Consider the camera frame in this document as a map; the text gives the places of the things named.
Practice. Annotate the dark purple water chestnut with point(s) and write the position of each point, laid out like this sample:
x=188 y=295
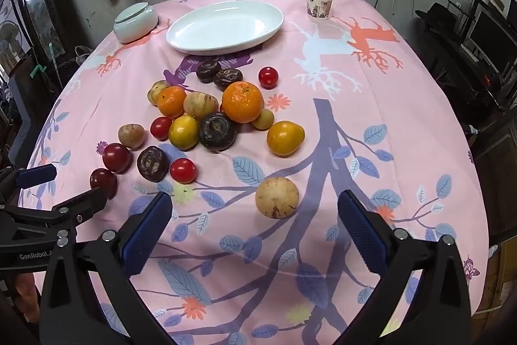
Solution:
x=209 y=71
x=152 y=163
x=228 y=78
x=218 y=130

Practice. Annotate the small striped beige fruit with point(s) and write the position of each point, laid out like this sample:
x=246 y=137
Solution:
x=156 y=90

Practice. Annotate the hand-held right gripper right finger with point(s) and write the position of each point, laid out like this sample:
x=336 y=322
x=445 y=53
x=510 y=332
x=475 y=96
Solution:
x=359 y=236

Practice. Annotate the white oval plate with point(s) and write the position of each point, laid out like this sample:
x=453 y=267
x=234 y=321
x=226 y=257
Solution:
x=226 y=25

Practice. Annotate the red cherry tomato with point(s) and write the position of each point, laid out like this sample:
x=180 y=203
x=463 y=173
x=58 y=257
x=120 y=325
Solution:
x=182 y=170
x=161 y=128
x=268 y=77

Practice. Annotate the pale green lidded jar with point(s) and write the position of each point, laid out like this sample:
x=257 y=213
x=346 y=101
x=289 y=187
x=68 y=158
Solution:
x=135 y=23

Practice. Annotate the pink printed tablecloth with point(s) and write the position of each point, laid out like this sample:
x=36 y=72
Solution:
x=404 y=126

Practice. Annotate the electric fan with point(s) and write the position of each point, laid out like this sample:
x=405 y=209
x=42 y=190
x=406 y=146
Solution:
x=9 y=38

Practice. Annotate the yellow round fruit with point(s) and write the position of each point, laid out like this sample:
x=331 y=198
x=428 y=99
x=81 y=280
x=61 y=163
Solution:
x=285 y=138
x=183 y=132

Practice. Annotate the large beige round fruit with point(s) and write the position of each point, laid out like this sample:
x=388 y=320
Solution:
x=277 y=197

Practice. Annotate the person's left hand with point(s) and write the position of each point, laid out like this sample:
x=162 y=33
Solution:
x=26 y=290

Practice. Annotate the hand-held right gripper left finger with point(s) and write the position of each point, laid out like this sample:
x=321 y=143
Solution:
x=147 y=232

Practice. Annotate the floral paper cup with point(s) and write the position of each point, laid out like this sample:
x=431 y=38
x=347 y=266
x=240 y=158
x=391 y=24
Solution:
x=319 y=3

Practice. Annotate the computer monitor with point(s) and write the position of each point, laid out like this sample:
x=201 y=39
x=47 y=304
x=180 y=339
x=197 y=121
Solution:
x=488 y=29

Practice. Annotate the dark wooden cabinet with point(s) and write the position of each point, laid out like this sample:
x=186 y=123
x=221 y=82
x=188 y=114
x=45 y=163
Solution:
x=40 y=5

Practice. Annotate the small tan longan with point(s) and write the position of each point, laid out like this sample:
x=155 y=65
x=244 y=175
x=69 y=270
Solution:
x=264 y=120

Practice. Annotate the dark red plum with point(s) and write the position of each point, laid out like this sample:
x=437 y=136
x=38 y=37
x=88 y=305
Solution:
x=103 y=182
x=117 y=158

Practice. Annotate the small orange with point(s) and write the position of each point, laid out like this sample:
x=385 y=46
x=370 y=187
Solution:
x=171 y=101

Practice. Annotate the brown round fruit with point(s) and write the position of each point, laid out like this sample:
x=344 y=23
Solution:
x=131 y=136

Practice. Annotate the black hat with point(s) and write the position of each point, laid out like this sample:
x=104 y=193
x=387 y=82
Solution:
x=438 y=15

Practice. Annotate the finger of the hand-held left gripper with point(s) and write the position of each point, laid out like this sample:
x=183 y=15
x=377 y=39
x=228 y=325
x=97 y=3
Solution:
x=36 y=173
x=87 y=201

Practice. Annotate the green hook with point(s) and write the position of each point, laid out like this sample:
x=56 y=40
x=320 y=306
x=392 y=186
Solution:
x=38 y=71

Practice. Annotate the large orange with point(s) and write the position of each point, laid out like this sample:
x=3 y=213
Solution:
x=242 y=102

